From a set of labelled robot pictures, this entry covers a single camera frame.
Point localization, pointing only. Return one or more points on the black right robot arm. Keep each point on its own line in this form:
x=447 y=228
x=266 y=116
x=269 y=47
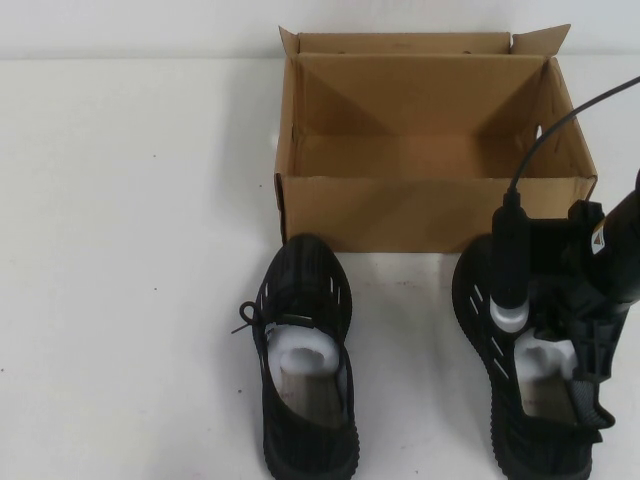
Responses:
x=625 y=240

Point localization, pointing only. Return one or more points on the black knit sneaker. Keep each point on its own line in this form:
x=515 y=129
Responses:
x=480 y=310
x=300 y=445

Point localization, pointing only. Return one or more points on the brown cardboard shoe box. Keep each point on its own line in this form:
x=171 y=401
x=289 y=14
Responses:
x=400 y=215

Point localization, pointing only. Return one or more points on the black cylindrical wrist camera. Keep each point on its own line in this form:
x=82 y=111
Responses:
x=510 y=260

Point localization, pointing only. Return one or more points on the white foam shoe insert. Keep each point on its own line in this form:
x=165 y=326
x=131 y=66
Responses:
x=305 y=345
x=535 y=355

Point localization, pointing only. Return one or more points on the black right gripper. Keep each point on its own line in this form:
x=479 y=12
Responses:
x=560 y=270

